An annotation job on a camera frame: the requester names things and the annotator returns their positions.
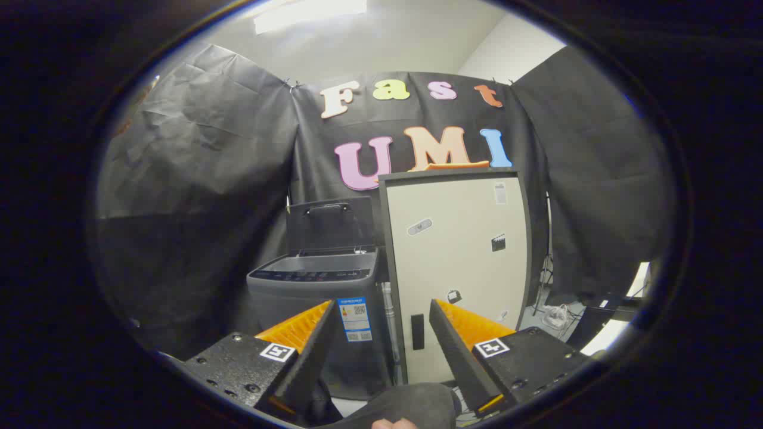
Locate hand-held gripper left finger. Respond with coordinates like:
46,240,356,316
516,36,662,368
179,300,337,425

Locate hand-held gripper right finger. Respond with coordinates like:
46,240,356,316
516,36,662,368
429,299,594,418

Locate grey washing machine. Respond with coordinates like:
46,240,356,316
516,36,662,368
246,247,397,401

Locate orange t-shirt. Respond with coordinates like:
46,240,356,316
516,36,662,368
424,160,491,172

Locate person's dark grey clothing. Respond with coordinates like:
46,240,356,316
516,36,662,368
307,383,463,429

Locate black case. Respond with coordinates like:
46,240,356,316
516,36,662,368
566,292,641,352

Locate tripod stand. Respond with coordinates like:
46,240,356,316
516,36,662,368
532,191,556,316

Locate black backdrop cloth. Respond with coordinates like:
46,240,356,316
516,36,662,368
95,42,677,361

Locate white drain hose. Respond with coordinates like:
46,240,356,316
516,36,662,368
381,282,399,382

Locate white cabinet with dark frame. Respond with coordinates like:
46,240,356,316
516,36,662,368
379,168,532,387

